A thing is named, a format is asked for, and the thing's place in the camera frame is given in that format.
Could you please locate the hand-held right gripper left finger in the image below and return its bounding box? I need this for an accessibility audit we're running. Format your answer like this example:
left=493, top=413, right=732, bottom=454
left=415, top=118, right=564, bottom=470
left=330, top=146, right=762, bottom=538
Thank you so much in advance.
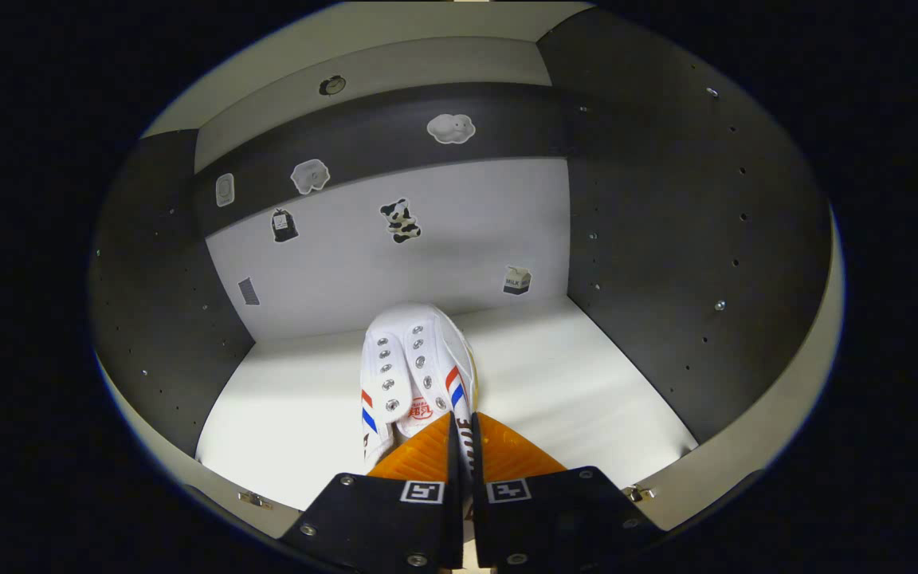
left=280, top=412, right=464, bottom=571

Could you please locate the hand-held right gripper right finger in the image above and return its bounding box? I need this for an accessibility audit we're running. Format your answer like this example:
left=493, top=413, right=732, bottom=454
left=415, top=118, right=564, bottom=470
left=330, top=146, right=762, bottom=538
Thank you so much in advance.
left=471, top=412, right=667, bottom=571

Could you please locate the white shoe with striped side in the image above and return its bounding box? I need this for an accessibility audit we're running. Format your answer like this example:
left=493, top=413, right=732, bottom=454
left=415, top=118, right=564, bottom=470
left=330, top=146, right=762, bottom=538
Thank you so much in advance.
left=359, top=303, right=480, bottom=543

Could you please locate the grey white shoe cabinet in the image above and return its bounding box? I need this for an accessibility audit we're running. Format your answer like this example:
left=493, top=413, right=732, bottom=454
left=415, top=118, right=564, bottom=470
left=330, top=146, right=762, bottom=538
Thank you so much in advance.
left=88, top=0, right=834, bottom=511

